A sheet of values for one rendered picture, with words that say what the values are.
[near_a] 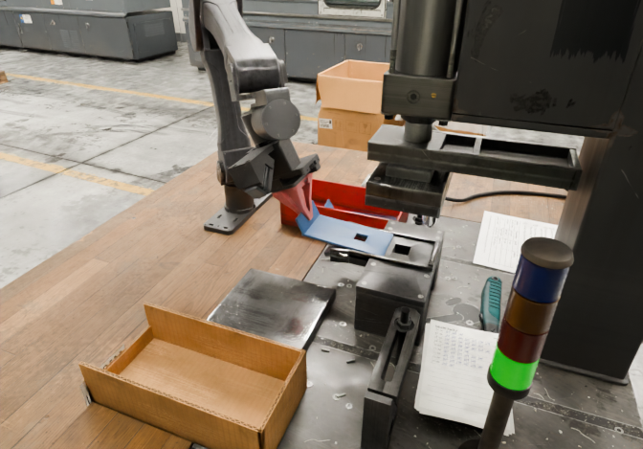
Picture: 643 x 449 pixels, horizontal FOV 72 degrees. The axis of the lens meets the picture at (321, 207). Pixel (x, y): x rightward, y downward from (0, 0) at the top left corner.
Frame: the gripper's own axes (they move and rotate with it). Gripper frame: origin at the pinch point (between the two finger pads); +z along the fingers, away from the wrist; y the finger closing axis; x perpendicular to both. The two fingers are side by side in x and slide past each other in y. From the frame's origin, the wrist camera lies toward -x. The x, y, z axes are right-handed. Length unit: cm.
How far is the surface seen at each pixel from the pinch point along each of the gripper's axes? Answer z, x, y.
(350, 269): 13.4, 2.5, 1.8
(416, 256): 10.8, -1.0, 16.2
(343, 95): 10, 215, -78
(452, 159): -5.0, -5.4, 27.3
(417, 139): -8.2, -3.2, 23.4
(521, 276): -1.4, -27.4, 34.8
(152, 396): 2.8, -36.2, -5.8
